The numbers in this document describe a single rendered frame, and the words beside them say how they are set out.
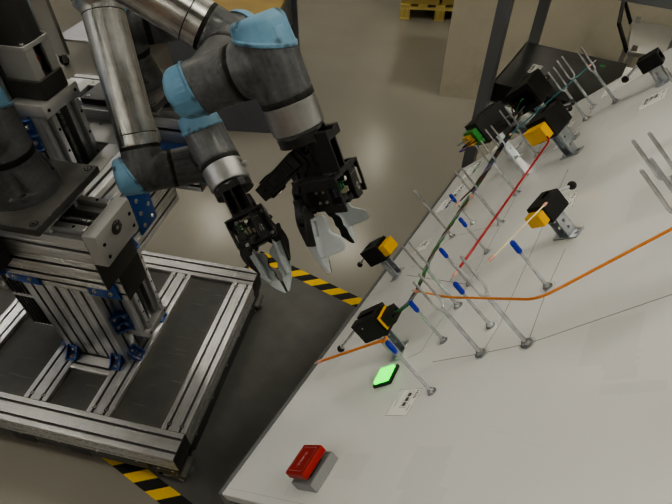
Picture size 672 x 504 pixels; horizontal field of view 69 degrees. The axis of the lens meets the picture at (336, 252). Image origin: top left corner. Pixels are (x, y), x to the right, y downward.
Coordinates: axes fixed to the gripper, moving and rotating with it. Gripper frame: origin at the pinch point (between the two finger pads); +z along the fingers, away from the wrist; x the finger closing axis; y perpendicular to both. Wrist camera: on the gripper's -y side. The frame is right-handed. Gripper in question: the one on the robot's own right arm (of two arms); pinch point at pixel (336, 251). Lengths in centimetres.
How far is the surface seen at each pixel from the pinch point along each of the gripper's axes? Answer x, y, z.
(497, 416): -18.9, 27.1, 10.6
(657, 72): 63, 44, 1
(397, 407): -13.7, 10.5, 18.2
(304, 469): -25.6, 0.6, 19.1
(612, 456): -25.6, 38.8, 5.1
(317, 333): 76, -86, 91
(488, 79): 93, 4, 2
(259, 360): 53, -102, 86
